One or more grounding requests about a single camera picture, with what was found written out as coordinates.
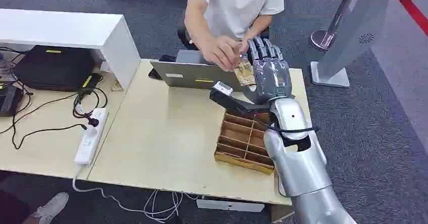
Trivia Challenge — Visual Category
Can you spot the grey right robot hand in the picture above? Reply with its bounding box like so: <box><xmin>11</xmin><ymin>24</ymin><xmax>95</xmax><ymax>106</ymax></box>
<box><xmin>242</xmin><ymin>36</ymin><xmax>294</xmax><ymax>105</ymax></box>

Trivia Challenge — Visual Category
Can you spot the person's left hand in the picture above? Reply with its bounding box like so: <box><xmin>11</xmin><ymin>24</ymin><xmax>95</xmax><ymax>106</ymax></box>
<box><xmin>238</xmin><ymin>38</ymin><xmax>252</xmax><ymax>55</ymax></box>

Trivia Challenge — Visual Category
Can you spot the person's right hand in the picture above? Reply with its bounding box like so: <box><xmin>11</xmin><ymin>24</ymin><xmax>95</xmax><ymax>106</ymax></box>
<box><xmin>200</xmin><ymin>35</ymin><xmax>242</xmax><ymax>73</ymax></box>

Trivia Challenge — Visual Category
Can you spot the printed brown card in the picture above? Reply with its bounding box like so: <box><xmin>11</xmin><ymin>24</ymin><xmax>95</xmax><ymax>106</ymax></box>
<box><xmin>233</xmin><ymin>55</ymin><xmax>256</xmax><ymax>87</ymax></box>

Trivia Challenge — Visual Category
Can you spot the black office chair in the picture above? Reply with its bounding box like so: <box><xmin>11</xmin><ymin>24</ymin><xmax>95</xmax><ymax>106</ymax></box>
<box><xmin>177</xmin><ymin>28</ymin><xmax>202</xmax><ymax>51</ymax></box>

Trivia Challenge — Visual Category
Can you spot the grey laptop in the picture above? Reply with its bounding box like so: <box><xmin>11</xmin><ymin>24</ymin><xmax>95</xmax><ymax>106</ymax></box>
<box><xmin>149</xmin><ymin>49</ymin><xmax>245</xmax><ymax>92</ymax></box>

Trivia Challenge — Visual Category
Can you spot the person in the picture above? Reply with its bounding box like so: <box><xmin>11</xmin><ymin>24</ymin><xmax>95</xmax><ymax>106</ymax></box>
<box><xmin>184</xmin><ymin>0</ymin><xmax>285</xmax><ymax>73</ymax></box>

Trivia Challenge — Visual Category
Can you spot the wooden card box with dividers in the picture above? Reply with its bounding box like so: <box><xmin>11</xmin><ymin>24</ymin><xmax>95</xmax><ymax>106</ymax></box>
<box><xmin>213</xmin><ymin>111</ymin><xmax>277</xmax><ymax>176</ymax></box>

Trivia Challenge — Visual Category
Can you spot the grey kiosk stand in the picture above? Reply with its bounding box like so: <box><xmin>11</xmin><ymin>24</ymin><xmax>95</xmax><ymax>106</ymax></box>
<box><xmin>310</xmin><ymin>0</ymin><xmax>420</xmax><ymax>88</ymax></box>

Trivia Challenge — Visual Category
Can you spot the small printed card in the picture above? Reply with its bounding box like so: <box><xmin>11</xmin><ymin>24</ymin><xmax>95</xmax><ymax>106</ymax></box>
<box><xmin>110</xmin><ymin>78</ymin><xmax>124</xmax><ymax>92</ymax></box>

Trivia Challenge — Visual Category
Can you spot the black power adapter yellow label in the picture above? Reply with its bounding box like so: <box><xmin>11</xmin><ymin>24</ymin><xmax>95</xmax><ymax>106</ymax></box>
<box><xmin>81</xmin><ymin>73</ymin><xmax>103</xmax><ymax>90</ymax></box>

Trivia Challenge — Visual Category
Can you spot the white box under desk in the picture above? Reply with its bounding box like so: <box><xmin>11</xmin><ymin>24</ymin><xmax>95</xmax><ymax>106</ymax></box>
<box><xmin>196</xmin><ymin>198</ymin><xmax>265</xmax><ymax>213</ymax></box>

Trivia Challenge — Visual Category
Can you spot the white power strip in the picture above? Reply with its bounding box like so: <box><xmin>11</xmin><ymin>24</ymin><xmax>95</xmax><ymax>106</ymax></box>
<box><xmin>74</xmin><ymin>107</ymin><xmax>109</xmax><ymax>167</ymax></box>

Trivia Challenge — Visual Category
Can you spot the white desk shelf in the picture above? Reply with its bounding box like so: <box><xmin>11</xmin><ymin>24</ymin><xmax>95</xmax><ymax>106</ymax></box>
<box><xmin>0</xmin><ymin>8</ymin><xmax>141</xmax><ymax>90</ymax></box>

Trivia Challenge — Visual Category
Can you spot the black case with yellow label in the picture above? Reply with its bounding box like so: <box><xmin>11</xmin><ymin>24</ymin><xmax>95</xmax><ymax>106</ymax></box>
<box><xmin>13</xmin><ymin>45</ymin><xmax>96</xmax><ymax>92</ymax></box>

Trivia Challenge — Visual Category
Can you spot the black device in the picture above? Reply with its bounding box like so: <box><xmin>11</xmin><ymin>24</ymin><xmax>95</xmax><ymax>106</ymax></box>
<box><xmin>0</xmin><ymin>83</ymin><xmax>24</xmax><ymax>118</ymax></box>

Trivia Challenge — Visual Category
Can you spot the grey shoe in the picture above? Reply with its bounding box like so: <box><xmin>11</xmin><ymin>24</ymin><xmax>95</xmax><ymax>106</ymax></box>
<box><xmin>31</xmin><ymin>191</ymin><xmax>70</xmax><ymax>224</ymax></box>

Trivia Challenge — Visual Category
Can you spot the person's leg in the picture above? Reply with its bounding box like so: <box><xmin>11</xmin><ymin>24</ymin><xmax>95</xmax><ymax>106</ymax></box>
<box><xmin>0</xmin><ymin>189</ymin><xmax>38</xmax><ymax>224</ymax></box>

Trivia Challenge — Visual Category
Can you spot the pale wrist camera black mount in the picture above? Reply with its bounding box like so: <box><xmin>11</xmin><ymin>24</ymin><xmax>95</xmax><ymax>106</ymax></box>
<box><xmin>209</xmin><ymin>81</ymin><xmax>270</xmax><ymax>117</ymax></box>

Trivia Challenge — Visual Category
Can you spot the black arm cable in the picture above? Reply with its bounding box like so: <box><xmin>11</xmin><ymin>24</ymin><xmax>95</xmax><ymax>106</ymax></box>
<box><xmin>253</xmin><ymin>115</ymin><xmax>319</xmax><ymax>142</ymax></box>

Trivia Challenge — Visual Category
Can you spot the chrome stanchion post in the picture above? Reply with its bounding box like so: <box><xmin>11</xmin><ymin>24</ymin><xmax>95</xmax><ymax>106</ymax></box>
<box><xmin>310</xmin><ymin>0</ymin><xmax>360</xmax><ymax>52</ymax></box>

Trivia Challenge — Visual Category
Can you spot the white power strip cable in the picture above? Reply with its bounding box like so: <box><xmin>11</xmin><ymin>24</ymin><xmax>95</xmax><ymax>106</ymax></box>
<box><xmin>72</xmin><ymin>165</ymin><xmax>201</xmax><ymax>224</ymax></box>

